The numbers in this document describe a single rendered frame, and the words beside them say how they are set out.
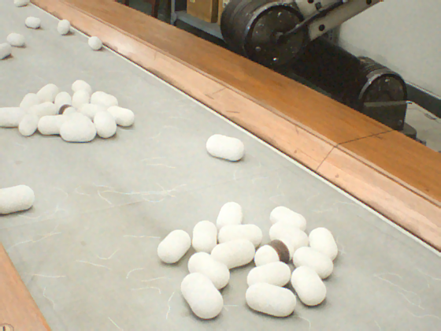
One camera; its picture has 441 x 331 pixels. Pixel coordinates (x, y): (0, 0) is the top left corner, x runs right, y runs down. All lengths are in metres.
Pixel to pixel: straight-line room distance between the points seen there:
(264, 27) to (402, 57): 2.07
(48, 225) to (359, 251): 0.24
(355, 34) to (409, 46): 0.39
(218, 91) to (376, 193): 0.26
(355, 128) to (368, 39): 2.64
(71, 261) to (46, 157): 0.18
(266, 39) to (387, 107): 0.32
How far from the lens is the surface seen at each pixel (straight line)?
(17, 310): 0.38
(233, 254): 0.44
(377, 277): 0.46
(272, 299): 0.40
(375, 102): 1.28
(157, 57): 0.86
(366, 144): 0.61
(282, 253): 0.45
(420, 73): 3.05
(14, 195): 0.51
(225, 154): 0.60
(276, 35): 1.10
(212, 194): 0.54
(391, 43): 3.16
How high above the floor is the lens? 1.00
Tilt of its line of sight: 26 degrees down
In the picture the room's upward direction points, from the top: 4 degrees clockwise
